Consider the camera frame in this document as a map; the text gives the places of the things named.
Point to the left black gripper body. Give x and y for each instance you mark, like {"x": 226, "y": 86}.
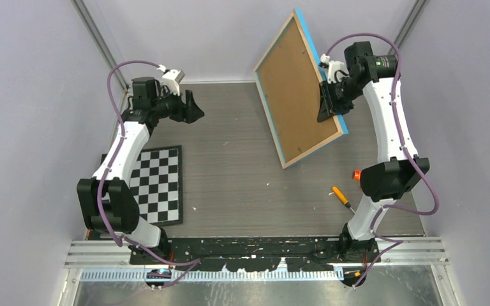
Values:
{"x": 171, "y": 106}

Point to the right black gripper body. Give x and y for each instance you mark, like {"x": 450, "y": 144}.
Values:
{"x": 341, "y": 93}

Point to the blue picture frame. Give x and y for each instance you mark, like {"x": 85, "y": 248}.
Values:
{"x": 288, "y": 80}

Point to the yellow handled screwdriver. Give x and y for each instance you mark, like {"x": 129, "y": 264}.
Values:
{"x": 342, "y": 198}

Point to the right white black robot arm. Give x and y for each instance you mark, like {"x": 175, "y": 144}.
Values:
{"x": 399, "y": 167}

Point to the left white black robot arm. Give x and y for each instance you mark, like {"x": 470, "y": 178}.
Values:
{"x": 106, "y": 200}

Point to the orange curved plastic piece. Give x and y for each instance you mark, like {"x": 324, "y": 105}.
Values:
{"x": 356, "y": 175}

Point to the black white checkerboard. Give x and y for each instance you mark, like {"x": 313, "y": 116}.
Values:
{"x": 156, "y": 184}

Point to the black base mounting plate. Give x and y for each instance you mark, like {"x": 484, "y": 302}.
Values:
{"x": 259, "y": 254}

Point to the white perforated strip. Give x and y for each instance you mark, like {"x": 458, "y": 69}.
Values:
{"x": 167, "y": 275}

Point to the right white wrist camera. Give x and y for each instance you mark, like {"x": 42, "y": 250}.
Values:
{"x": 334, "y": 71}

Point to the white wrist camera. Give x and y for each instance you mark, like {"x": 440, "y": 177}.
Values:
{"x": 171, "y": 78}
{"x": 334, "y": 71}

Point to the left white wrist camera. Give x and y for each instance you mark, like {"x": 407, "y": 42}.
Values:
{"x": 171, "y": 78}

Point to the right corner aluminium post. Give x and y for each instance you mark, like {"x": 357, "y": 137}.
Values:
{"x": 411, "y": 19}

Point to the corner aluminium post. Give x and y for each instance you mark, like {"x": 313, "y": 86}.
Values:
{"x": 98, "y": 29}
{"x": 411, "y": 19}

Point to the left corner aluminium post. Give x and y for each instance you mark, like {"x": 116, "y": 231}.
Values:
{"x": 98, "y": 29}

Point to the aluminium front rail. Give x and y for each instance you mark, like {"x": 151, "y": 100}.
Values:
{"x": 103, "y": 253}

